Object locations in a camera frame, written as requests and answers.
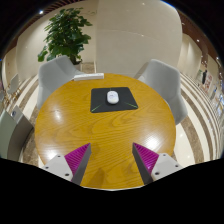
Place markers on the black square mouse pad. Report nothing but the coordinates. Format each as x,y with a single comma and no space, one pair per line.
128,98

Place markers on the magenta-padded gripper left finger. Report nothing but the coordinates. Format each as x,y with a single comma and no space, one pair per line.
77,159

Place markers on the white chair with wooden legs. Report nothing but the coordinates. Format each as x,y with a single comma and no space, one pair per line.
14,81

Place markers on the green potted plant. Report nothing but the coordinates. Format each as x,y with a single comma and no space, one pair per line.
65,33

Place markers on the white power strip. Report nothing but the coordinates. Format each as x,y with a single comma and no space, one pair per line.
88,76

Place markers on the grey upholstered armchair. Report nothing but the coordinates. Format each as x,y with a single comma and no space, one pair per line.
163,81
55,75

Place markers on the white cartoon-print computer mouse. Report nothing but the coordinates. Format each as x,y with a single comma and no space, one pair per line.
112,97

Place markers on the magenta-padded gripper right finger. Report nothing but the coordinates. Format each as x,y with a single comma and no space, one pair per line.
146,158

